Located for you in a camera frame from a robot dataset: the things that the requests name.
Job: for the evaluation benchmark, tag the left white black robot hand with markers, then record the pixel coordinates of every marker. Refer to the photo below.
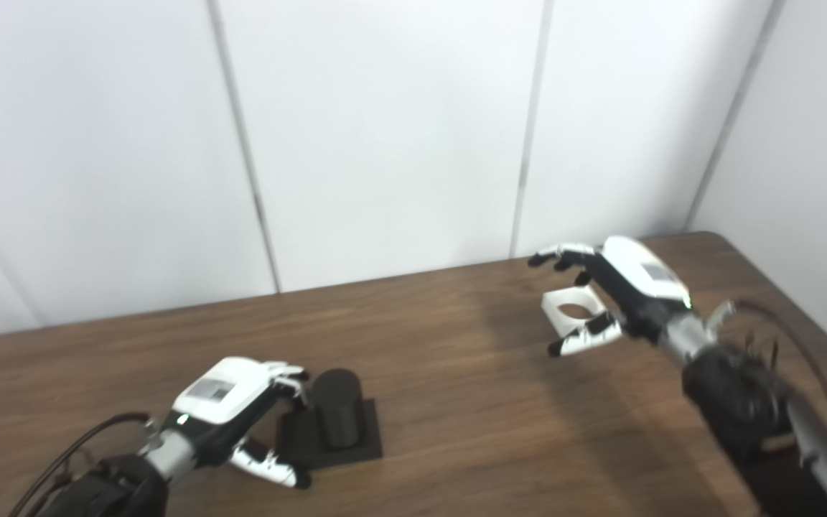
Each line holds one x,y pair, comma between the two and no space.
223,391

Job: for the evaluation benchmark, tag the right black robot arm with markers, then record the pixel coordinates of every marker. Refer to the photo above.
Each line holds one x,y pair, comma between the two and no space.
751,409

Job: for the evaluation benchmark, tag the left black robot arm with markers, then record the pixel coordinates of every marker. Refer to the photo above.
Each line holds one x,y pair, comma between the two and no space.
108,492

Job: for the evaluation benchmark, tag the black peg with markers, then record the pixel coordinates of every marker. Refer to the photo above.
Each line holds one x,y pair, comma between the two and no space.
338,413

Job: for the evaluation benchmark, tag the white square piece with hole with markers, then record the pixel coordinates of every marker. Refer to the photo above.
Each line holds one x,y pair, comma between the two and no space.
555,300

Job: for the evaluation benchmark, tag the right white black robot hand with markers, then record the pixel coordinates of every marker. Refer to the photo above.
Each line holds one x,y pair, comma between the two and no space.
639,276

